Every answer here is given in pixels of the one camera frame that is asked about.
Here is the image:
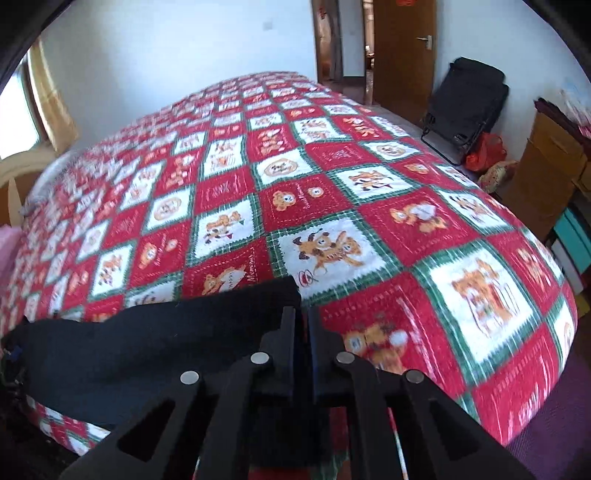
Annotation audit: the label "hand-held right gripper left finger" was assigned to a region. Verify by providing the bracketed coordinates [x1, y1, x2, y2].
[60, 307, 297, 480]

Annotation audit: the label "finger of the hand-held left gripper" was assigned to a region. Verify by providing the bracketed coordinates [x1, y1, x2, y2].
[2, 339, 26, 372]

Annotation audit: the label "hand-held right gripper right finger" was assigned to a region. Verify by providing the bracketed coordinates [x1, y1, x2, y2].
[308, 307, 536, 480]

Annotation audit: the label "black pants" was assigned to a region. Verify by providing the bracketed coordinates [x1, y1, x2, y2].
[7, 276, 335, 467]

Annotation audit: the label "folded pink blanket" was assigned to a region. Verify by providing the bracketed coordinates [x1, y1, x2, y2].
[0, 225, 24, 264]

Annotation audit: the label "red checked printed bed blanket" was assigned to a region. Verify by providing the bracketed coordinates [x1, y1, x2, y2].
[0, 71, 578, 480]

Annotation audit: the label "grey striped pillow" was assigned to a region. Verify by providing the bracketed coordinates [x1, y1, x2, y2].
[23, 152, 79, 217]

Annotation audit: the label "cream wooden headboard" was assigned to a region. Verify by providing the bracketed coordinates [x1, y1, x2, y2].
[0, 154, 61, 227]

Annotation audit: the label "window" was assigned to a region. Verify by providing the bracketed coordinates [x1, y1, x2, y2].
[0, 65, 42, 160]

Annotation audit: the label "yellow patterned curtain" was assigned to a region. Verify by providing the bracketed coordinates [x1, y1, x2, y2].
[28, 39, 79, 153]

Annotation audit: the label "floral cloth bag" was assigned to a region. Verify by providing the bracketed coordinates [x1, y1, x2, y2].
[478, 161, 518, 195]

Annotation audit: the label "red plastic bag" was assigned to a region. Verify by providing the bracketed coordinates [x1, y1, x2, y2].
[464, 133, 508, 172]

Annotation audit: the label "stack of teal boxes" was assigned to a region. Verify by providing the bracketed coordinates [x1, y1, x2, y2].
[545, 203, 591, 296]

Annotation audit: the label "brown cardboard box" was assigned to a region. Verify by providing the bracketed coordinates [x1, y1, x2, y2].
[501, 113, 587, 241]

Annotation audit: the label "black folding chair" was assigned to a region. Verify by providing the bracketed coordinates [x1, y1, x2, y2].
[421, 58, 509, 166]

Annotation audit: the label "brown wooden door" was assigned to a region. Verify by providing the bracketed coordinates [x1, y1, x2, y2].
[372, 0, 437, 109]

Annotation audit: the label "dark red cloth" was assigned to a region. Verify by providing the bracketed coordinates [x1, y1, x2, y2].
[534, 97, 591, 139]

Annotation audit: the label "wooden door frame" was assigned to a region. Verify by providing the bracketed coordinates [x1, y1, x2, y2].
[311, 0, 375, 88]

